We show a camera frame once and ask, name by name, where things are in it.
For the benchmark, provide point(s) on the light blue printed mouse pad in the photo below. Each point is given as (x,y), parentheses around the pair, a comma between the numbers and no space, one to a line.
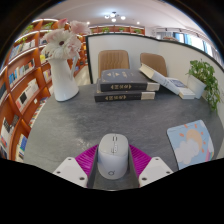
(190,143)

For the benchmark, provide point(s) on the window with curtains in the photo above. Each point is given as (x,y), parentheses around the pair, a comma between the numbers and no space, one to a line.
(196,41)

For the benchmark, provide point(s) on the white desk partition panel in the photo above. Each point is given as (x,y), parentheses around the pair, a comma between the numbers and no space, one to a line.
(140,45)

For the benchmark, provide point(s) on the thick white book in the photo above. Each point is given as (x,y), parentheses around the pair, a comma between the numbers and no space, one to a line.
(156,77)

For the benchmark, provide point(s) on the ceiling lamp with round bulbs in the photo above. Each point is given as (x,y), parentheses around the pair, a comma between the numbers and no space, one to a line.
(113,15)

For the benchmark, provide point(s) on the white ceramic jug vase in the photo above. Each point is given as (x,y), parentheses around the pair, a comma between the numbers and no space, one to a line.
(63,83)

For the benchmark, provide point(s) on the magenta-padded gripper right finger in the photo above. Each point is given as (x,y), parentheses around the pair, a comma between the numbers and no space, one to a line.
(150,168)

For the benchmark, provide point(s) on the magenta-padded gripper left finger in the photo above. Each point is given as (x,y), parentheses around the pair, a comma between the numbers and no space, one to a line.
(76,168)

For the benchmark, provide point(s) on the thick dark hardcover book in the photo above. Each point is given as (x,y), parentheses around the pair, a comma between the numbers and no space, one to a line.
(120,97)
(121,78)

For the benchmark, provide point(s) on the orange wooden bookshelf unit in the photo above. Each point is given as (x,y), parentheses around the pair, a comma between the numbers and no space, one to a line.
(23,73)

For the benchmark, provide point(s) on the green plant in white pot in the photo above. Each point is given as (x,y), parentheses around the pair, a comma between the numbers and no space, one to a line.
(201,71)

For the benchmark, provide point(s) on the white computer mouse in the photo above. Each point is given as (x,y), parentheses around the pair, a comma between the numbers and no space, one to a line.
(112,160)

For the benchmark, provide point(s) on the tan upholstered chair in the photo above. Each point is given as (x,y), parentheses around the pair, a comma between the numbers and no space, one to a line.
(153,61)
(113,61)

